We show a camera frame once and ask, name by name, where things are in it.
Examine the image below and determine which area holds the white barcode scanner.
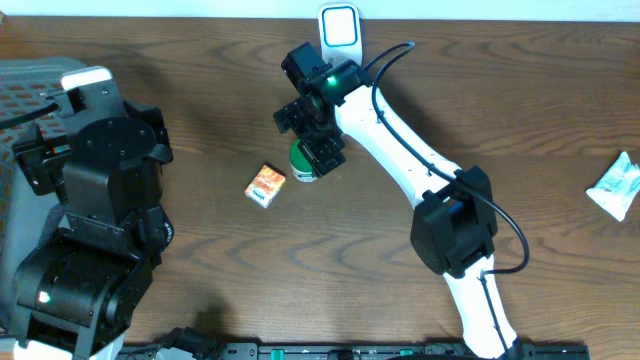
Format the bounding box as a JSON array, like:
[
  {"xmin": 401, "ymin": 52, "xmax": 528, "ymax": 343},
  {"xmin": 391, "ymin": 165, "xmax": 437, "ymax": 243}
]
[{"xmin": 317, "ymin": 3, "xmax": 363, "ymax": 65}]

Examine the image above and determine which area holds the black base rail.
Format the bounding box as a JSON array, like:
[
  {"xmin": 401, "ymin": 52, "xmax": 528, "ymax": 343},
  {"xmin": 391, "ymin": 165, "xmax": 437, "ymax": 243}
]
[{"xmin": 117, "ymin": 341, "xmax": 592, "ymax": 360}]

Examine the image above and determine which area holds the green lid jar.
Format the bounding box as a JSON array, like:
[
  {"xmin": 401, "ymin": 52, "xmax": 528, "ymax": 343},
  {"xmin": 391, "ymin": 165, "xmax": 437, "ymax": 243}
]
[{"xmin": 289, "ymin": 139, "xmax": 318, "ymax": 183}]

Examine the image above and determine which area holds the light blue wipes pack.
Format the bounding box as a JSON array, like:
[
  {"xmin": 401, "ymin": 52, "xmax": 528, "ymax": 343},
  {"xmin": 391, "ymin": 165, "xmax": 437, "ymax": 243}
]
[{"xmin": 585, "ymin": 151, "xmax": 639, "ymax": 222}]

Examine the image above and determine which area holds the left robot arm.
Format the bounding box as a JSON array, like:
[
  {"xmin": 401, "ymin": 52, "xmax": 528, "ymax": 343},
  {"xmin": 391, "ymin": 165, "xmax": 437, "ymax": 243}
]
[{"xmin": 4, "ymin": 67, "xmax": 174, "ymax": 359}]

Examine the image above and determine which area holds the grey plastic basket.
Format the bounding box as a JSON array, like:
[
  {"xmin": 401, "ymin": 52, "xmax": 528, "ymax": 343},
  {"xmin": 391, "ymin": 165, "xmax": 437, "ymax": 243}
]
[{"xmin": 0, "ymin": 56, "xmax": 91, "ymax": 336}]

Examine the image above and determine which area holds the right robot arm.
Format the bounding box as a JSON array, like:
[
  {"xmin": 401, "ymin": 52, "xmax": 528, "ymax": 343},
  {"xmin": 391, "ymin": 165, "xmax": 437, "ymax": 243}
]
[{"xmin": 274, "ymin": 43, "xmax": 518, "ymax": 359}]

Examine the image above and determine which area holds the orange snack packet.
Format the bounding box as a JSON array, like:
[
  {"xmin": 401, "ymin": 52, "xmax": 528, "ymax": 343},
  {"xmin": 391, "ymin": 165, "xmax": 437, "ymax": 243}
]
[{"xmin": 244, "ymin": 164, "xmax": 286, "ymax": 208}]

